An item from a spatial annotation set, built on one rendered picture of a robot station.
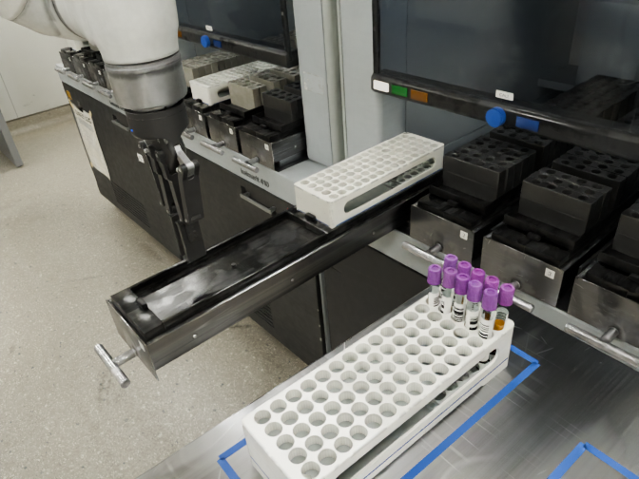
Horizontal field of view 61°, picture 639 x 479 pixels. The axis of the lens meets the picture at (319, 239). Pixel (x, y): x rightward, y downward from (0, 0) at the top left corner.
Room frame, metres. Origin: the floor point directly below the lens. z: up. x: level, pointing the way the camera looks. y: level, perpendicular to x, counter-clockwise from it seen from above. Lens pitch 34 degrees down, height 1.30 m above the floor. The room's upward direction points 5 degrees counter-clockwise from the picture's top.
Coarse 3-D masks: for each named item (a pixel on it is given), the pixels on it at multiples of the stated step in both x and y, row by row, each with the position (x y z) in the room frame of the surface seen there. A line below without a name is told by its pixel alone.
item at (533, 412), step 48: (528, 336) 0.47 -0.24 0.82; (288, 384) 0.43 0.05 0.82; (528, 384) 0.39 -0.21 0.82; (576, 384) 0.39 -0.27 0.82; (624, 384) 0.38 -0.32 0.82; (240, 432) 0.37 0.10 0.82; (432, 432) 0.34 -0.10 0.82; (480, 432) 0.34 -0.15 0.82; (528, 432) 0.33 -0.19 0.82; (576, 432) 0.33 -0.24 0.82; (624, 432) 0.32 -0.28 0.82
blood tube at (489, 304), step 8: (488, 288) 0.43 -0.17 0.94; (488, 296) 0.42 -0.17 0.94; (496, 296) 0.42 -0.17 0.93; (488, 304) 0.41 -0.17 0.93; (496, 304) 0.42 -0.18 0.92; (488, 312) 0.41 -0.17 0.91; (488, 320) 0.41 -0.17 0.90; (480, 328) 0.42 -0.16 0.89; (488, 328) 0.41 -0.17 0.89; (480, 336) 0.42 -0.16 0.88; (488, 336) 0.41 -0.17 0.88; (480, 360) 0.41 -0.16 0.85
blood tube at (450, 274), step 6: (444, 270) 0.46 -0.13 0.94; (450, 270) 0.47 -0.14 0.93; (456, 270) 0.46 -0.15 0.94; (444, 276) 0.46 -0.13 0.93; (450, 276) 0.46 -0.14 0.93; (444, 282) 0.46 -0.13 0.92; (450, 282) 0.45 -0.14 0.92; (444, 288) 0.46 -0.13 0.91; (450, 288) 0.45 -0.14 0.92; (444, 294) 0.46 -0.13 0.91; (450, 294) 0.46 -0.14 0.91; (444, 300) 0.46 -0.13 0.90; (450, 300) 0.46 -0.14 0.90; (444, 306) 0.46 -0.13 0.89; (450, 306) 0.46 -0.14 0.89; (444, 312) 0.46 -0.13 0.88; (450, 312) 0.46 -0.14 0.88
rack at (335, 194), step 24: (384, 144) 0.97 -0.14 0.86; (408, 144) 0.95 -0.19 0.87; (432, 144) 0.95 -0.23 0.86; (336, 168) 0.89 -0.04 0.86; (360, 168) 0.87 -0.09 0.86; (384, 168) 0.87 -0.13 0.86; (408, 168) 0.87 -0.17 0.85; (432, 168) 0.92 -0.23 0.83; (312, 192) 0.80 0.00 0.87; (336, 192) 0.79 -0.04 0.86; (360, 192) 0.80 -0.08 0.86; (384, 192) 0.88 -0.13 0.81; (336, 216) 0.76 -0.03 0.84
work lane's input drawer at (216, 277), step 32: (416, 192) 0.87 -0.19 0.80; (256, 224) 0.79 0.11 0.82; (288, 224) 0.80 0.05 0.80; (320, 224) 0.77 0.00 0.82; (352, 224) 0.78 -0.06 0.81; (384, 224) 0.81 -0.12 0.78; (224, 256) 0.72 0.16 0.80; (256, 256) 0.72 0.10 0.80; (288, 256) 0.69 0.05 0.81; (320, 256) 0.72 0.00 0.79; (128, 288) 0.64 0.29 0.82; (160, 288) 0.65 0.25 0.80; (192, 288) 0.65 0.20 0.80; (224, 288) 0.62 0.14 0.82; (256, 288) 0.64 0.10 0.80; (288, 288) 0.67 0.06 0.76; (128, 320) 0.58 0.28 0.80; (160, 320) 0.56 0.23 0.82; (192, 320) 0.57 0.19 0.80; (224, 320) 0.60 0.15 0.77; (96, 352) 0.58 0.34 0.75; (128, 352) 0.57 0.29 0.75; (160, 352) 0.54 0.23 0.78; (128, 384) 0.52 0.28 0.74
